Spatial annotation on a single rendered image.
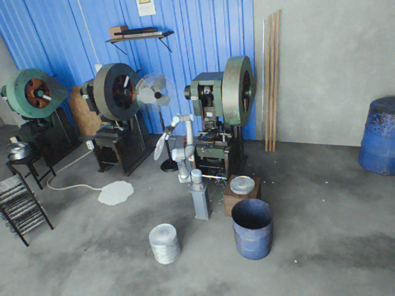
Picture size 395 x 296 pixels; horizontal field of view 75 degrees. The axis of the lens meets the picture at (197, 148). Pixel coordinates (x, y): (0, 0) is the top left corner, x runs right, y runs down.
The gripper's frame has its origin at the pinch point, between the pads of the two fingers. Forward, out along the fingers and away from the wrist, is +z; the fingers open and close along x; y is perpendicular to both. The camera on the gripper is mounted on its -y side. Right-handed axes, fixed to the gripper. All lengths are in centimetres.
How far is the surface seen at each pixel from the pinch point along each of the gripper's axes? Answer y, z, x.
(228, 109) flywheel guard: 23, -69, 35
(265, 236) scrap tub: 119, 9, 92
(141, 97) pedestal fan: -88, -16, -21
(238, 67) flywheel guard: 15, -112, 22
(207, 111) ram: -27, -52, 42
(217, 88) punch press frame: -11, -82, 28
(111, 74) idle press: -107, -19, -66
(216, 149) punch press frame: -7, -18, 75
